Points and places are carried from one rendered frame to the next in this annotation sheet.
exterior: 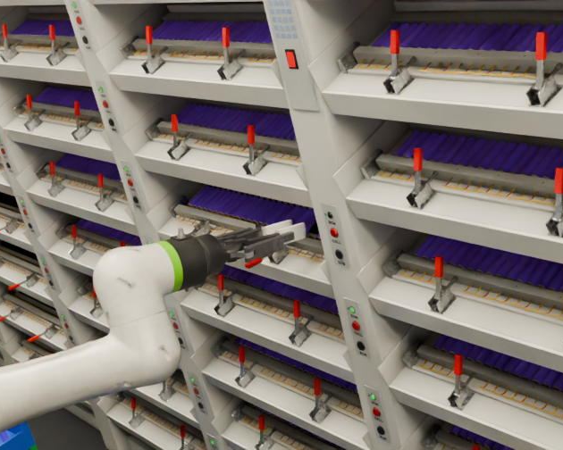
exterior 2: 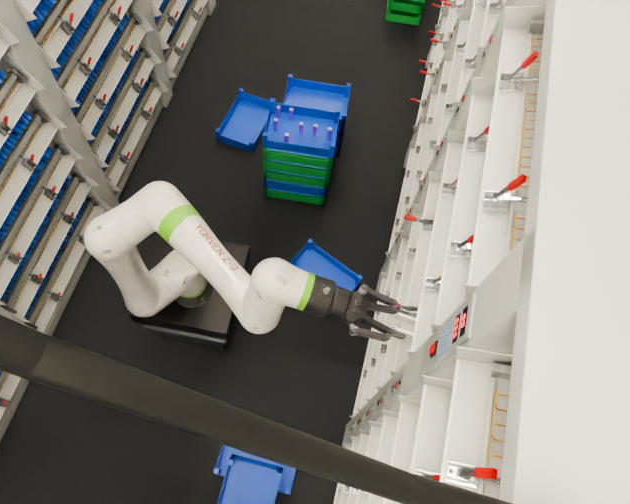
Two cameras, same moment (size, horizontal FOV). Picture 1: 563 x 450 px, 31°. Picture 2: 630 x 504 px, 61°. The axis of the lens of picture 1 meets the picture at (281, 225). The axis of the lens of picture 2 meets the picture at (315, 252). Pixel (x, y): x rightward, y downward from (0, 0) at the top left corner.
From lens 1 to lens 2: 1.38 m
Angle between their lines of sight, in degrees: 50
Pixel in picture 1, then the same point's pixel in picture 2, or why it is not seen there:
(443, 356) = not seen: hidden behind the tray
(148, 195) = (440, 164)
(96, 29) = (489, 63)
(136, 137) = (459, 136)
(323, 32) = not seen: hidden behind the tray
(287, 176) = (426, 324)
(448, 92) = not seen: outside the picture
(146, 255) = (285, 290)
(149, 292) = (269, 306)
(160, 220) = (436, 178)
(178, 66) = (477, 172)
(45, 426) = (406, 102)
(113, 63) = (481, 90)
